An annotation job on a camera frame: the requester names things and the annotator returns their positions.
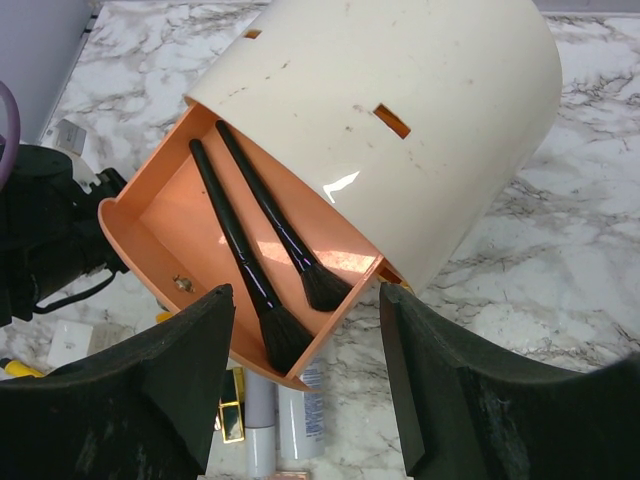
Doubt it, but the rose gold eyeshadow palette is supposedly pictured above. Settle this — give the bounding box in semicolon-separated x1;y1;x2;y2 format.
268;467;312;480

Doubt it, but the yellow drawer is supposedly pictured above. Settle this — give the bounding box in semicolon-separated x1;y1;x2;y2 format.
378;266;413;293

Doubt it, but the lavender white bottle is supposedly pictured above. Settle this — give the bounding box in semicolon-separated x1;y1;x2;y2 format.
244;369;276;479

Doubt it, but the white silver small box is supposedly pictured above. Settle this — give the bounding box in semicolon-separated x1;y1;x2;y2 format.
45;319;136;371

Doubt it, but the yellow small tube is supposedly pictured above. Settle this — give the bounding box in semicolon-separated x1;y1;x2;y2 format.
0;358;44;378

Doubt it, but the white blue tube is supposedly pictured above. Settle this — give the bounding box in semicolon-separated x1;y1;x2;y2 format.
278;357;325;460

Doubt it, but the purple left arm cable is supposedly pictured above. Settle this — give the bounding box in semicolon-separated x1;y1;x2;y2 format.
0;82;22;186

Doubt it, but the cream round drawer organizer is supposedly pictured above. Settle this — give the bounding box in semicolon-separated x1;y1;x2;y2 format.
187;0;562;292

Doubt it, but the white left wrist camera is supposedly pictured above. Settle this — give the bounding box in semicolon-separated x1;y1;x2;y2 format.
41;119;97;193

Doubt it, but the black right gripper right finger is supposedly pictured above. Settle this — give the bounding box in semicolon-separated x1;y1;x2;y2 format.
380;283;639;479

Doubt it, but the black gold lipstick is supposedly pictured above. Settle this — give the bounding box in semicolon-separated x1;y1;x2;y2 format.
217;367;245;444

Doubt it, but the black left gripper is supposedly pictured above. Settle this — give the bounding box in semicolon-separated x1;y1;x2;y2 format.
1;145;129;325

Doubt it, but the black makeup brush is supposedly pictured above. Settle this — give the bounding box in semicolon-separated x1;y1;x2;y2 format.
215;120;353;312
189;139;313;374

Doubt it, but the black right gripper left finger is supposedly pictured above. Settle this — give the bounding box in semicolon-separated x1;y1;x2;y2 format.
1;284;235;479

